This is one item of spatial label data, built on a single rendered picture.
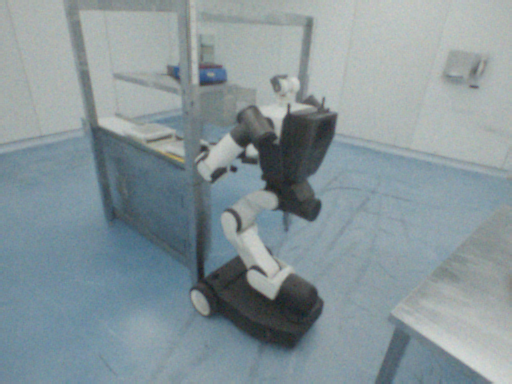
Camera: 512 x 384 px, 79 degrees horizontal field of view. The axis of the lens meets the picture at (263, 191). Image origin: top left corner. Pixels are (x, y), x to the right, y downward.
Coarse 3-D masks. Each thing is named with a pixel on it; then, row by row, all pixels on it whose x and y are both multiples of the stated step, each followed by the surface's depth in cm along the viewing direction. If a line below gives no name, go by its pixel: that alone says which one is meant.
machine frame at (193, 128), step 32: (64, 0) 184; (96, 0) 163; (128, 0) 146; (160, 0) 132; (192, 96) 141; (96, 128) 220; (192, 128) 147; (96, 160) 228; (192, 160) 154; (192, 192) 162; (192, 224) 172; (288, 224) 261; (192, 256) 184
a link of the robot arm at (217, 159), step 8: (224, 144) 120; (232, 144) 119; (208, 152) 124; (216, 152) 122; (224, 152) 120; (232, 152) 120; (240, 152) 123; (200, 160) 127; (208, 160) 123; (216, 160) 122; (224, 160) 122; (232, 160) 126; (208, 168) 125; (216, 168) 124; (224, 168) 126; (216, 176) 126; (224, 176) 130
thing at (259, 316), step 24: (240, 264) 196; (216, 288) 176; (240, 288) 180; (288, 288) 160; (312, 288) 159; (240, 312) 165; (264, 312) 166; (288, 312) 164; (312, 312) 165; (264, 336) 163; (288, 336) 157
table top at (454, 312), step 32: (448, 256) 110; (480, 256) 111; (416, 288) 95; (448, 288) 96; (480, 288) 96; (416, 320) 84; (448, 320) 84; (480, 320) 85; (448, 352) 76; (480, 352) 76
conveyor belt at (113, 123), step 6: (102, 120) 245; (108, 120) 247; (114, 120) 248; (120, 120) 249; (108, 126) 232; (114, 126) 233; (120, 126) 234; (126, 126) 235; (132, 126) 236; (120, 132) 221; (162, 144) 204; (168, 144) 205; (144, 150) 194; (162, 150) 194
